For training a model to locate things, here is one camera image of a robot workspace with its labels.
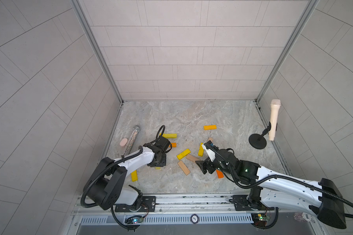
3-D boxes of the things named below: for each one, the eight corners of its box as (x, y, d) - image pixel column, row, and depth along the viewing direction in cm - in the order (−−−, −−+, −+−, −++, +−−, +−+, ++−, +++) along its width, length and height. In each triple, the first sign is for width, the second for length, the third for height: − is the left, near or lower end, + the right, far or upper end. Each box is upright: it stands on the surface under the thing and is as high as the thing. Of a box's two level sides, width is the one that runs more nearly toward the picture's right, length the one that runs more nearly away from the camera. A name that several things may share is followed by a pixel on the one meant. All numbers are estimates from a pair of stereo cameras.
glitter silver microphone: (123, 155, 89) (121, 152, 86) (135, 128, 102) (134, 125, 99) (130, 156, 89) (128, 153, 86) (140, 128, 102) (139, 125, 99)
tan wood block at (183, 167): (185, 175, 82) (186, 174, 81) (177, 164, 87) (177, 162, 85) (190, 172, 84) (190, 171, 82) (181, 160, 88) (181, 159, 86)
